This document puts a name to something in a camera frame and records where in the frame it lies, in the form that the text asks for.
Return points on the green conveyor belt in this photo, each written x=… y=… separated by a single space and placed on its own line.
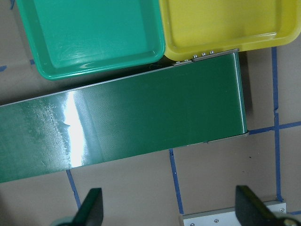
x=197 y=101

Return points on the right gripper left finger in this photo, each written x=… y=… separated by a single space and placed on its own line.
x=91 y=210

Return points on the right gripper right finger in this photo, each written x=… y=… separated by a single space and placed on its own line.
x=251 y=211

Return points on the green plastic tray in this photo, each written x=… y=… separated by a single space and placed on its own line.
x=70 y=38

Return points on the yellow plastic tray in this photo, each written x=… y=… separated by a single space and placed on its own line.
x=193 y=27

